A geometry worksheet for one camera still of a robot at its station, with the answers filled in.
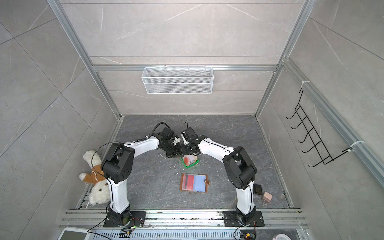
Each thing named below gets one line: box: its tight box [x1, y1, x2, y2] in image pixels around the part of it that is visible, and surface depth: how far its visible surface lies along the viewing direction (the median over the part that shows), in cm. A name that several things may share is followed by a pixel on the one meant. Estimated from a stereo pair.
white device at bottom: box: [58, 227, 91, 240], surface depth 67 cm
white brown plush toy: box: [79, 150, 110, 205], surface depth 79 cm
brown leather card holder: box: [179, 173, 210, 193], surface depth 86 cm
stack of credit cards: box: [183, 154, 198, 167], surface depth 92 cm
